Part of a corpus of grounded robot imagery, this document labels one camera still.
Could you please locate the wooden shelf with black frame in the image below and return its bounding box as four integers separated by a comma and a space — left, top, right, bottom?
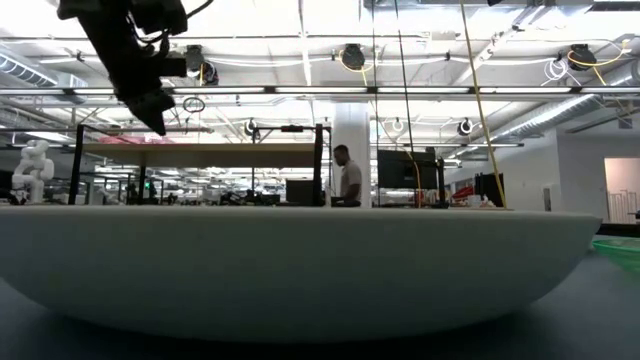
68, 123, 332, 207

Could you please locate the green transparent plate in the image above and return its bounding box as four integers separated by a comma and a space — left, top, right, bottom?
592, 237, 640, 274

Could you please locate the yellow cable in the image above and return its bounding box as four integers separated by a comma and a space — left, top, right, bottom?
458, 0, 508, 210

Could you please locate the large white plate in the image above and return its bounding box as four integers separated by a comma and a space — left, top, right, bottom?
0, 204, 604, 344

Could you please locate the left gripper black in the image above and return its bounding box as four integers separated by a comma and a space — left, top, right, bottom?
74, 14, 177, 137

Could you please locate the long black cable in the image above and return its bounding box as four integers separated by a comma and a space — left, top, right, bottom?
393, 0, 424, 207

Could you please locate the long ceiling light strip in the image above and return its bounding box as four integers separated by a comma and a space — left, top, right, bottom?
0, 84, 640, 98

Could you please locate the person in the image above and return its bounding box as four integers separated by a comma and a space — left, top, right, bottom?
330, 144, 363, 208

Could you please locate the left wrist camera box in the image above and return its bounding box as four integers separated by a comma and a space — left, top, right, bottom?
159, 55, 189, 79

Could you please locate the white pillar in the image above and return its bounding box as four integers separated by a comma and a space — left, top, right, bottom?
332, 102, 372, 209

